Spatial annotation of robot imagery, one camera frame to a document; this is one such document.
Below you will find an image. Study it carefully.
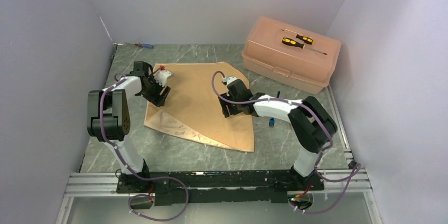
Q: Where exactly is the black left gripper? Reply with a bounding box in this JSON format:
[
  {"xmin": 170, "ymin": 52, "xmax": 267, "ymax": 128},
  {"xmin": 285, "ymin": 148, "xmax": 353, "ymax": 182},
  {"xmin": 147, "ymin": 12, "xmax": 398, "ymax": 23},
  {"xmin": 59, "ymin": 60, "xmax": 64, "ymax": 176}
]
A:
[{"xmin": 141, "ymin": 74, "xmax": 171, "ymax": 107}]

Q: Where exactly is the peach satin napkin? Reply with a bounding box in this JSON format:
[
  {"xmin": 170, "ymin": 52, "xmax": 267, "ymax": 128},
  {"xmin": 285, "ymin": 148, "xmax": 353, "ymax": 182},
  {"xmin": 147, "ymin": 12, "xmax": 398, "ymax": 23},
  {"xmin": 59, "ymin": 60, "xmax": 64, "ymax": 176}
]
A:
[{"xmin": 143, "ymin": 62, "xmax": 255, "ymax": 152}]

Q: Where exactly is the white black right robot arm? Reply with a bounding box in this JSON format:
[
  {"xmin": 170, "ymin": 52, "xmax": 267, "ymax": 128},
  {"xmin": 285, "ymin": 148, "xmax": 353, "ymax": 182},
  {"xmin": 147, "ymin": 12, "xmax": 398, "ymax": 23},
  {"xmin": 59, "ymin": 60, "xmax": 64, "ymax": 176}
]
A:
[{"xmin": 218, "ymin": 76, "xmax": 338, "ymax": 190}]

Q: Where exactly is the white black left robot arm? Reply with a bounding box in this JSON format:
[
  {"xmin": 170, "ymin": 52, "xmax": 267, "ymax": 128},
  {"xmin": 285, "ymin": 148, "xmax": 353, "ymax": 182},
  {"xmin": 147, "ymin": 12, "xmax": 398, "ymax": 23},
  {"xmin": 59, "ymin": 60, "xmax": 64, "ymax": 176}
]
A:
[{"xmin": 87, "ymin": 61, "xmax": 174, "ymax": 192}]

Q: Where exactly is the blue plastic fork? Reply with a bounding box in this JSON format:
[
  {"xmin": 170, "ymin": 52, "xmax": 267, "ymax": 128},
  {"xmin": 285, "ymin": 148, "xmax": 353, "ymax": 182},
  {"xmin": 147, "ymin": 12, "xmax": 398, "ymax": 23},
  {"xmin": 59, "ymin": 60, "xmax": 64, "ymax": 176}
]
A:
[{"xmin": 268, "ymin": 91, "xmax": 281, "ymax": 128}]

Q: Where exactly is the red blue screwdriver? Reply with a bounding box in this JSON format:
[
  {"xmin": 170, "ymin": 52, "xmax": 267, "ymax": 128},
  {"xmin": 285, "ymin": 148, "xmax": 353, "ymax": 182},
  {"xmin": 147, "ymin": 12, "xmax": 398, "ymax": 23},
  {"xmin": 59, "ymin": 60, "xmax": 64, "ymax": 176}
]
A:
[{"xmin": 126, "ymin": 43, "xmax": 154, "ymax": 49}]

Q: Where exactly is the large yellow black screwdriver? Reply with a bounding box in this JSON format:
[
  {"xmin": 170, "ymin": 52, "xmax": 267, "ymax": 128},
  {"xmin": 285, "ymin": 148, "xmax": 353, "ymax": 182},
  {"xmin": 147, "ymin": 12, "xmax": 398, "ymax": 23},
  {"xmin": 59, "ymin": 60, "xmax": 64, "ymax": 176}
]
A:
[{"xmin": 282, "ymin": 38, "xmax": 327, "ymax": 55}]

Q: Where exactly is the peach plastic toolbox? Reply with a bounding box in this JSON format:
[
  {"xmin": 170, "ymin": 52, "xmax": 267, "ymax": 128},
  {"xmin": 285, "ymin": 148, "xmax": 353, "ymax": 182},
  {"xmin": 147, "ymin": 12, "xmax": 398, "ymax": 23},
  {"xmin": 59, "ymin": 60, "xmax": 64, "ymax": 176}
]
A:
[{"xmin": 241, "ymin": 16, "xmax": 341, "ymax": 94}]

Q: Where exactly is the small yellow black screwdriver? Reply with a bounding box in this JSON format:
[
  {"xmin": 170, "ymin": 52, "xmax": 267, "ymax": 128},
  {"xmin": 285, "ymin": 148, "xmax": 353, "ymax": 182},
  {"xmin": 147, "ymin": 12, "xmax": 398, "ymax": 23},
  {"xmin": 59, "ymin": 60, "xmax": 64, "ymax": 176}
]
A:
[{"xmin": 282, "ymin": 29, "xmax": 314, "ymax": 45}]

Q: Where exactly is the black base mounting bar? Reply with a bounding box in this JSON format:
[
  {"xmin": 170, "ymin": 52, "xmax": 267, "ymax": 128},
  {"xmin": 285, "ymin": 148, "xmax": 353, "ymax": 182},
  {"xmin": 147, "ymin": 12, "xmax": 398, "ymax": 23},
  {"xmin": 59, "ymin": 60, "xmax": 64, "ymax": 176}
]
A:
[{"xmin": 116, "ymin": 170, "xmax": 324, "ymax": 206}]

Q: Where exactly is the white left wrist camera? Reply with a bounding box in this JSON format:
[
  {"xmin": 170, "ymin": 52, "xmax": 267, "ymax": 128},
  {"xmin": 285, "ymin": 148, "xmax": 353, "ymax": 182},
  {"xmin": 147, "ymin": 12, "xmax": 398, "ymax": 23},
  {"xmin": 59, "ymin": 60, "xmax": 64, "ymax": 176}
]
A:
[{"xmin": 153, "ymin": 66, "xmax": 174, "ymax": 87}]

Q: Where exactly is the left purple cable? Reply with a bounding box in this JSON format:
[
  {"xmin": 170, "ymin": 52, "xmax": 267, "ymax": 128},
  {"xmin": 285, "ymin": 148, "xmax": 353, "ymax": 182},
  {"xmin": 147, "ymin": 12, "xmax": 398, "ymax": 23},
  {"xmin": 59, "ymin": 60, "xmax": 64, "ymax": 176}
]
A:
[{"xmin": 99, "ymin": 72, "xmax": 190, "ymax": 222}]

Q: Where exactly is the purple cable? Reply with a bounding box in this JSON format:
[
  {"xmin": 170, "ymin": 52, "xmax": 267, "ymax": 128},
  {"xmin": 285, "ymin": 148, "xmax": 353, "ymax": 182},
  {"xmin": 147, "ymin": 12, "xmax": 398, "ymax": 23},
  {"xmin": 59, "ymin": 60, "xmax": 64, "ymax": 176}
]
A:
[
  {"xmin": 211, "ymin": 71, "xmax": 362, "ymax": 216},
  {"xmin": 99, "ymin": 72, "xmax": 190, "ymax": 222}
]

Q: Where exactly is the aluminium frame rail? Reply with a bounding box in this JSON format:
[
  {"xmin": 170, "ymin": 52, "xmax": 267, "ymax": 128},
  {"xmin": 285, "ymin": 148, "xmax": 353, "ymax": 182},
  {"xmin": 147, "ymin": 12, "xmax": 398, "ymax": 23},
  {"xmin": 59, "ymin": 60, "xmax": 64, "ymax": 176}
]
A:
[{"xmin": 63, "ymin": 138, "xmax": 382, "ymax": 223}]

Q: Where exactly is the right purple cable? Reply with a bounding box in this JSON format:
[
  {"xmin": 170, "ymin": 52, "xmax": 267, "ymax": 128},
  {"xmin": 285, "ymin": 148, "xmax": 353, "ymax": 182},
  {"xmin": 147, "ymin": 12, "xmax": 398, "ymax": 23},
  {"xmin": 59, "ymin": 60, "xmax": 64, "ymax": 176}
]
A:
[{"xmin": 211, "ymin": 71, "xmax": 362, "ymax": 216}]

